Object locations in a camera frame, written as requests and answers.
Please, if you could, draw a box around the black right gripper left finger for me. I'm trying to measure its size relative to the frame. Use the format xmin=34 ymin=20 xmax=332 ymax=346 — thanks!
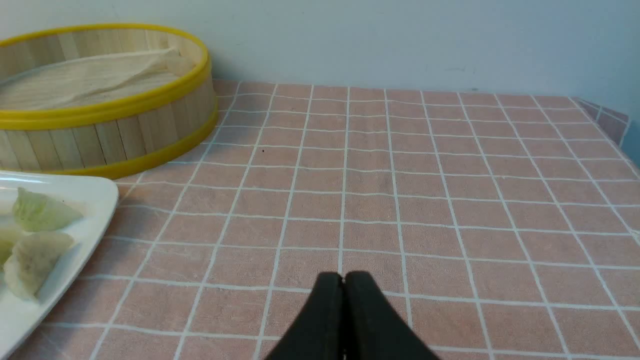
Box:
xmin=266 ymin=272 xmax=344 ymax=360

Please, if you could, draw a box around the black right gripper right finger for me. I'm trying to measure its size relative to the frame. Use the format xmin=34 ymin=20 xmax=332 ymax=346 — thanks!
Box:
xmin=343 ymin=271 xmax=439 ymax=360

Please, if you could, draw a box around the white rectangular plate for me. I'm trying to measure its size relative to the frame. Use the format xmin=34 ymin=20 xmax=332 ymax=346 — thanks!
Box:
xmin=0 ymin=170 xmax=119 ymax=360

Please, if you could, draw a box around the pink checkered tablecloth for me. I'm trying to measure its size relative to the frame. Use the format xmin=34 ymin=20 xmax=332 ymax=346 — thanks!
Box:
xmin=12 ymin=80 xmax=640 ymax=360

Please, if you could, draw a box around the pale white dumpling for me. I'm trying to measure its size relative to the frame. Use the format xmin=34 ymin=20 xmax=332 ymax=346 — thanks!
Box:
xmin=3 ymin=231 xmax=74 ymax=302

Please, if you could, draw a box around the green translucent dumpling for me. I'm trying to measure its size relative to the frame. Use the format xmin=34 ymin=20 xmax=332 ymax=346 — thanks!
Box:
xmin=12 ymin=187 xmax=83 ymax=233

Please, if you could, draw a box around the bamboo steamer basket yellow rim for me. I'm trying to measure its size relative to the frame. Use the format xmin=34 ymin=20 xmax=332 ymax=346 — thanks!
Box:
xmin=0 ymin=23 xmax=218 ymax=179

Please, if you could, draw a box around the beige steamer liner cloth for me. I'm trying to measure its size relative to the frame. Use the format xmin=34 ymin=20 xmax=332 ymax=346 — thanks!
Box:
xmin=0 ymin=48 xmax=195 ymax=111

